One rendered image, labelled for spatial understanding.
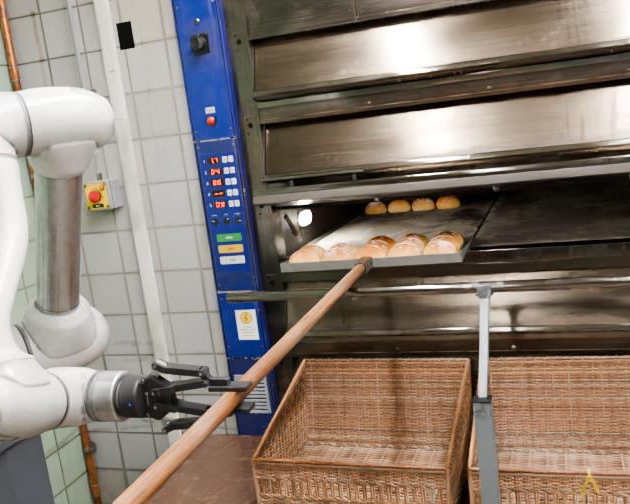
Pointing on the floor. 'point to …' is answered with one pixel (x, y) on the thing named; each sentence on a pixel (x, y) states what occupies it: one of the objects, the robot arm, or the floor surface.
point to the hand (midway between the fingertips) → (232, 396)
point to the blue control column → (216, 92)
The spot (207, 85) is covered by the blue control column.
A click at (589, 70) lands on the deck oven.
